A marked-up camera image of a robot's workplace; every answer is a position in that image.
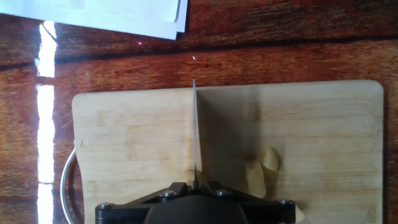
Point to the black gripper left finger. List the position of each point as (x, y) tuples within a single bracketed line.
[(124, 213)]

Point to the steel cleaver knife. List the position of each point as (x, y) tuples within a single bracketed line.
[(195, 130)]

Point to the small potato chunk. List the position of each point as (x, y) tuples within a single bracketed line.
[(270, 158)]

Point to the small potato wedge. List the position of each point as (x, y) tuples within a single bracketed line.
[(299, 214)]

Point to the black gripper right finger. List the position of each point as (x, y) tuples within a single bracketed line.
[(248, 205)]

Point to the bamboo cutting board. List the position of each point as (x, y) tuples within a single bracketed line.
[(130, 140)]

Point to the printed paper sheet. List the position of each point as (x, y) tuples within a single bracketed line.
[(93, 12)]

